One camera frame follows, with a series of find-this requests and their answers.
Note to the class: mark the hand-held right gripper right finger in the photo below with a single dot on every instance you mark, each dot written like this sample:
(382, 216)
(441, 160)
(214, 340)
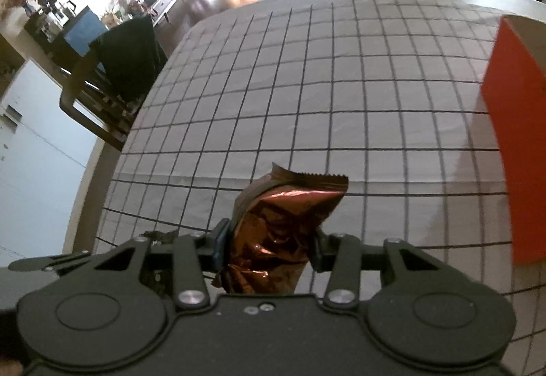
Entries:
(318, 251)

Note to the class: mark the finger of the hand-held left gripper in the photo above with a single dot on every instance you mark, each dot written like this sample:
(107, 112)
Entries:
(47, 263)

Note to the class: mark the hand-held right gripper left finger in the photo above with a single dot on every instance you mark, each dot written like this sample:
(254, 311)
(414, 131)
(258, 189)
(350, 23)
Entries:
(222, 239)

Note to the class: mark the brown foil snack packet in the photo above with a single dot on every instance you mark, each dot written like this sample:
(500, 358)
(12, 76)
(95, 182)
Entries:
(273, 231)

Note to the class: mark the orange cardboard box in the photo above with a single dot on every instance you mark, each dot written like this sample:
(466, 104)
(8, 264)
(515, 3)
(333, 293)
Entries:
(520, 102)

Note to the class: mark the white refrigerator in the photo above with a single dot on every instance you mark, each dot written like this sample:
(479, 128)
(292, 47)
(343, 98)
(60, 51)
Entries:
(38, 154)

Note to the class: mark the dark wooden chair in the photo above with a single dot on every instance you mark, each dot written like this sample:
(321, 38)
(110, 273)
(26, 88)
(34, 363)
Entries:
(85, 111)

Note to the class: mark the black garment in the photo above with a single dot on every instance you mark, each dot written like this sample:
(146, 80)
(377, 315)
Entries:
(128, 60)

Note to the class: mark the blue front cabinet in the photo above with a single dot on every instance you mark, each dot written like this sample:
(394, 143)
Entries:
(83, 32)

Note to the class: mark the black coffee maker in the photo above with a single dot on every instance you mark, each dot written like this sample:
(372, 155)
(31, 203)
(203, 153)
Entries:
(57, 17)

